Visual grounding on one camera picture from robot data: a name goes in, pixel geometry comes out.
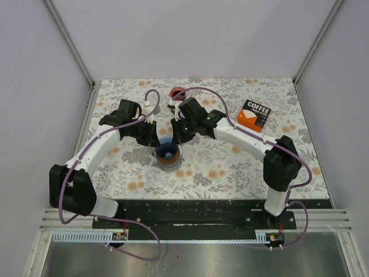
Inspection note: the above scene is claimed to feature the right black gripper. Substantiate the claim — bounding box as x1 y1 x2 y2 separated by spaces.
171 115 198 145

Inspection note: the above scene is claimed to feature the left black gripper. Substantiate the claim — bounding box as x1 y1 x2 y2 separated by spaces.
127 119 161 148

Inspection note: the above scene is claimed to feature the blue plastic coffee dripper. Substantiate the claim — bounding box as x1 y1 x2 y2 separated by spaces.
155 137 178 159

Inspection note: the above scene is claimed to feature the brown wooden dripper ring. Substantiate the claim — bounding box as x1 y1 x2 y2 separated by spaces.
156 147 182 167

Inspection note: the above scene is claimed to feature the clear glass server pitcher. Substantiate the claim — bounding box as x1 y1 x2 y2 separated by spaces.
152 150 182 171

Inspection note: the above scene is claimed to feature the orange coffee filter box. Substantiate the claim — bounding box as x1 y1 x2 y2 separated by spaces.
237 99 272 133

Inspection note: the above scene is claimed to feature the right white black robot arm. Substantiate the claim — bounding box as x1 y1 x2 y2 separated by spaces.
169 98 302 229

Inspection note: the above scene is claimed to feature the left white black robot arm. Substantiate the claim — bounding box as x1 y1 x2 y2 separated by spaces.
49 100 160 228

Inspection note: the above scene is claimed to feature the grey carafe with red rim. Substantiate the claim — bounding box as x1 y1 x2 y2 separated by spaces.
168 87 186 101

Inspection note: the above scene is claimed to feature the floral patterned table mat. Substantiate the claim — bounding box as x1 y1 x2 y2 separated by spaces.
88 77 329 199

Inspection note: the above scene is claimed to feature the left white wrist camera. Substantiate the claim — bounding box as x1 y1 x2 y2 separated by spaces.
142 100 161 124

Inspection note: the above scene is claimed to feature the white slotted cable duct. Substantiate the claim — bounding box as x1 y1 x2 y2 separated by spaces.
52 230 282 245

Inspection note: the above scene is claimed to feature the aluminium frame rail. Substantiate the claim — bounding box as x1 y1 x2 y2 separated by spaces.
39 208 352 232

